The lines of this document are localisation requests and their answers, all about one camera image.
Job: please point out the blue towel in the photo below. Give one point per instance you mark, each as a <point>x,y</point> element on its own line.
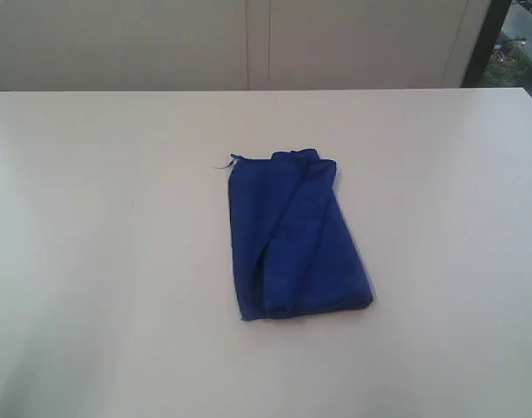
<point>292,252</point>

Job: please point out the beige wall panel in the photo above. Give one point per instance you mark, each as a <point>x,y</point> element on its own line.
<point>235,45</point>

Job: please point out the black window frame post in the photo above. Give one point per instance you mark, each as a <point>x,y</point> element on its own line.
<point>485,42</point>

